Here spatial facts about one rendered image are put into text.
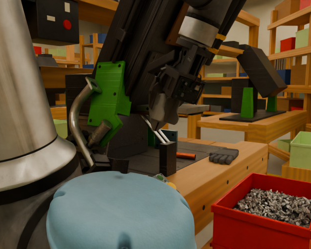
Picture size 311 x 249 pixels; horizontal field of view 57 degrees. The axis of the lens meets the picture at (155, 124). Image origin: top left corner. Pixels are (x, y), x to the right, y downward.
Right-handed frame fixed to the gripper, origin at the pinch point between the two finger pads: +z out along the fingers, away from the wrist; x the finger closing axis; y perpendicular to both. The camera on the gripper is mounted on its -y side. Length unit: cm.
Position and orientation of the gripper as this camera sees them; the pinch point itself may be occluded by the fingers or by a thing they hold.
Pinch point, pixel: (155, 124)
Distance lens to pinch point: 67.5
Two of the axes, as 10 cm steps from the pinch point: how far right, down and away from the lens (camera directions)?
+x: 8.6, 2.0, 4.8
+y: 3.7, 4.1, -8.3
